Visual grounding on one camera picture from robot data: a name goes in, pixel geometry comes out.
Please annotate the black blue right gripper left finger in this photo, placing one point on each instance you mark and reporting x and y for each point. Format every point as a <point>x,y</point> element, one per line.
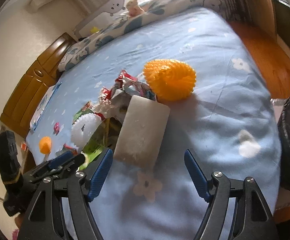
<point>44,217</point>

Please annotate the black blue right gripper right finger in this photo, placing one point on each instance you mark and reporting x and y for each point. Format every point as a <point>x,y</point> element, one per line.
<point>252,217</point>

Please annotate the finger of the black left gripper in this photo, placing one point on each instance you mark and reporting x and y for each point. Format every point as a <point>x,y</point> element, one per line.
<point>65,169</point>

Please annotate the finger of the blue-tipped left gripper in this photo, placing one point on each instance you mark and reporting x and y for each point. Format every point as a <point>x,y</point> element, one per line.
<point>56,162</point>

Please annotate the white rectangular foam sponge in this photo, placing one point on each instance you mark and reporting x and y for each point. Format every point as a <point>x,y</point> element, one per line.
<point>142,132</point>

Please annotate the red snack wrapper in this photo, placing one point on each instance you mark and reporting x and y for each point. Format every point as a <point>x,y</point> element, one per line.
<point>120,81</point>

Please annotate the large orange foam fruit net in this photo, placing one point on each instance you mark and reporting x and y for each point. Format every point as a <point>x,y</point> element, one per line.
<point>169,79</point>

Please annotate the small orange foam net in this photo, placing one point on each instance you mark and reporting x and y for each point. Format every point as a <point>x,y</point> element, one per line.
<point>45,145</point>

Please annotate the small pink candy wrapper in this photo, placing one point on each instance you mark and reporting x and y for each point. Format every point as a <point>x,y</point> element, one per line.
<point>56,128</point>

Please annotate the white foam fruit net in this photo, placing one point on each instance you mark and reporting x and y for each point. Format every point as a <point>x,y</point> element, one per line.
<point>83,128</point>

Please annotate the wooden headboard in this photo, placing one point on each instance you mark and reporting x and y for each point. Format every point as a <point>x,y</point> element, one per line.
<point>31,88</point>

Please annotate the green snack box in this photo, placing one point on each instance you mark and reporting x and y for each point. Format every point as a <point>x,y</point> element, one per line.
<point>106,134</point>

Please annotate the light blue floral bedsheet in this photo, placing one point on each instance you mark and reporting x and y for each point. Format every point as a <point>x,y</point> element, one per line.
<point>228,121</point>

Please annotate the crumpled colourful wrapper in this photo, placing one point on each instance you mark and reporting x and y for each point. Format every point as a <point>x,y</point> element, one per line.
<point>133,88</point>

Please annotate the small yellow toy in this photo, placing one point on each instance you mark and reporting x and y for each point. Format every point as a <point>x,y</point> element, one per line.
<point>94,30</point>

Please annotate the small plush teddy bear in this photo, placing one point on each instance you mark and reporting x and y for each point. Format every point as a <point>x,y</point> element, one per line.
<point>133,8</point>

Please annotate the floral blue white quilt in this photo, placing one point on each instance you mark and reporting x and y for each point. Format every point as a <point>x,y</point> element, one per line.
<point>155,10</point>

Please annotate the grey white crib rail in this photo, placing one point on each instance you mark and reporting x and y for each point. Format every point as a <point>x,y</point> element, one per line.
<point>111,7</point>

